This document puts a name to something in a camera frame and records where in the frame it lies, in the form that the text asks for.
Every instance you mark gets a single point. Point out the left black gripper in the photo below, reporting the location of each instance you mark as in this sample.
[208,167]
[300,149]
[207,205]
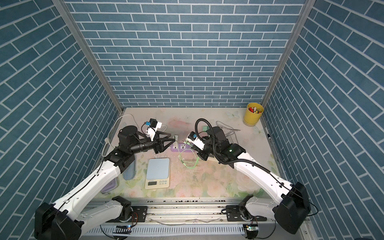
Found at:
[157,143]

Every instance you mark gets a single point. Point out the grey blue case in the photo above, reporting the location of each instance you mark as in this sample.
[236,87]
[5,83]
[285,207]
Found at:
[130,171]

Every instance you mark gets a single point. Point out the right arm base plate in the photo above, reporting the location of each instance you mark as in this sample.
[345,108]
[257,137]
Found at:
[234,213]

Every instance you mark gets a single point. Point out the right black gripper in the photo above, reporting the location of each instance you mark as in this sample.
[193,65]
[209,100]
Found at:
[203,156]

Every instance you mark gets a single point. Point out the blue electronic scale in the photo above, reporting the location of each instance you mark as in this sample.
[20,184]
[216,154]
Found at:
[158,174]

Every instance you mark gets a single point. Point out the yellow pen cup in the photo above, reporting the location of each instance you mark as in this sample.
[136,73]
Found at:
[253,114]

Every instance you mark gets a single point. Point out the purple case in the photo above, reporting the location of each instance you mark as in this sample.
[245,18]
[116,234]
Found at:
[110,186]

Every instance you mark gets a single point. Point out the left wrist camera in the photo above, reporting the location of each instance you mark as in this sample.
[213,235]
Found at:
[152,127]

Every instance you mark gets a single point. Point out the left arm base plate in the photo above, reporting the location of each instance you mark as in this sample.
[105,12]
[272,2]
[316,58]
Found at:
[138,215]

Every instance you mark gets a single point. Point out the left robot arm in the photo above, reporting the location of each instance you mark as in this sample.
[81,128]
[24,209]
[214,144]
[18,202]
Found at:
[65,219]

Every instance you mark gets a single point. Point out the aluminium rail frame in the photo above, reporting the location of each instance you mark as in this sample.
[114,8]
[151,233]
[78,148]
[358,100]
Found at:
[198,217]

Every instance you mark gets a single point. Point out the white charger adapter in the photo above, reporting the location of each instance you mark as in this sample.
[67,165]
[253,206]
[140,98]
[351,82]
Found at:
[176,145]

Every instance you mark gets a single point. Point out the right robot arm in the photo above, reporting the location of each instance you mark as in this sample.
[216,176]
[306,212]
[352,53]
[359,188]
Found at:
[291,204]

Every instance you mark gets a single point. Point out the purple power strip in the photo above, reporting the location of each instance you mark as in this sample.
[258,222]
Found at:
[179,147]

